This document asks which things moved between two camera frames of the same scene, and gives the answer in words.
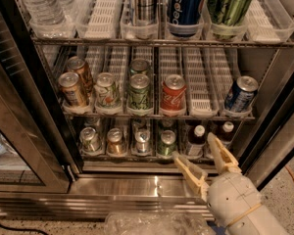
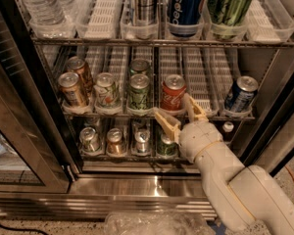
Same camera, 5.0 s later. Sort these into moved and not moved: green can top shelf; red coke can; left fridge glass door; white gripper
Moved: white gripper
Not moved: green can top shelf; red coke can; left fridge glass door
